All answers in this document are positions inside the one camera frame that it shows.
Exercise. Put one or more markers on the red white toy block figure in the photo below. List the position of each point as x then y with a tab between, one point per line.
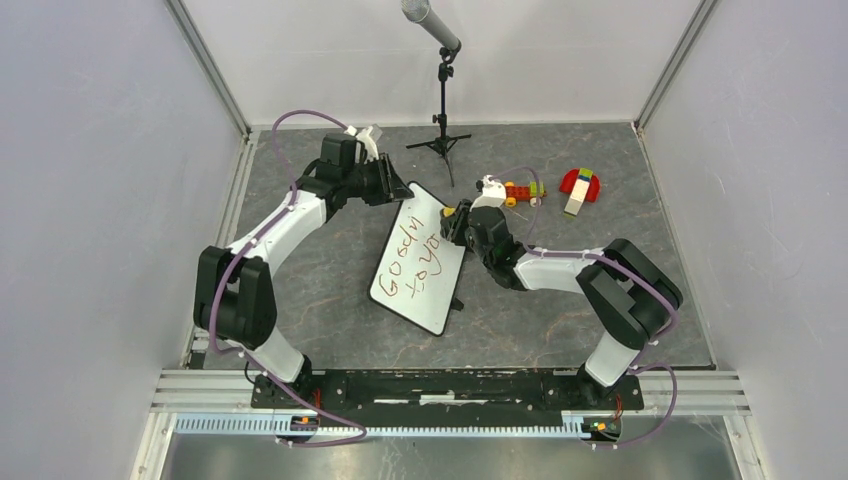
581	185

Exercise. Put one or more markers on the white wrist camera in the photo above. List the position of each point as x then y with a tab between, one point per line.
367	141
492	193

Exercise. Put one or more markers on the left corner aluminium post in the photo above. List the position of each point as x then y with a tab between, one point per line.
203	55

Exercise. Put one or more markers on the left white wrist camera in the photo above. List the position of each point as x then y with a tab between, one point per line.
367	141

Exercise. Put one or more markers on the black microphone tripod stand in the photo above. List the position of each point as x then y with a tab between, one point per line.
443	143

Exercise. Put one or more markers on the grey microphone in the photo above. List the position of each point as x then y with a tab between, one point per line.
421	13

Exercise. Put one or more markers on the white whiteboard with red writing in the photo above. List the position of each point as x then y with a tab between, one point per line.
418	271

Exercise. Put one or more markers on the corner aluminium post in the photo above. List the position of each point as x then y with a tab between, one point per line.
691	33
203	55

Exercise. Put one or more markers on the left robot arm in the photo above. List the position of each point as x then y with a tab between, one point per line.
234	294

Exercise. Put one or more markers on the right corner aluminium post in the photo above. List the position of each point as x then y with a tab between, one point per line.
691	33

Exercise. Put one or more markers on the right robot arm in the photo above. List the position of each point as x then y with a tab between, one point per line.
634	299

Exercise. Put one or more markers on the red toy block car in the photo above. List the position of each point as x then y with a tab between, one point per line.
532	194

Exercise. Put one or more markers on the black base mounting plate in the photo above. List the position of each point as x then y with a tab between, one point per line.
461	398

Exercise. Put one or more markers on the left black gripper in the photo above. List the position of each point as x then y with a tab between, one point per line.
390	185

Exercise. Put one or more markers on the aluminium frame rail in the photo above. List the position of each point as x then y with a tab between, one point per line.
218	402

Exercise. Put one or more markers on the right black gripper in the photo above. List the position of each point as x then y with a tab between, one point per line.
459	221

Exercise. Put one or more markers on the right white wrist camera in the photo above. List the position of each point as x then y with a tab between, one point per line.
492	193

